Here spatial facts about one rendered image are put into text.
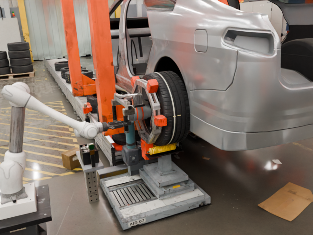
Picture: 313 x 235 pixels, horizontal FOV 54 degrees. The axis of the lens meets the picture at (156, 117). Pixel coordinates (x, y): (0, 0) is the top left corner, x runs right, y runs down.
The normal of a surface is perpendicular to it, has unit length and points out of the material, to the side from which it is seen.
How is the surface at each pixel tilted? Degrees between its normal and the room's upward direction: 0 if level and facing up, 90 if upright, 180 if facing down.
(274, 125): 108
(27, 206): 90
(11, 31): 90
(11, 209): 90
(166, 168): 90
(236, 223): 0
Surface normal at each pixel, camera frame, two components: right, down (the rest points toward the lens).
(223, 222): -0.04, -0.95
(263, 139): 0.16, 0.51
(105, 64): 0.40, 0.26
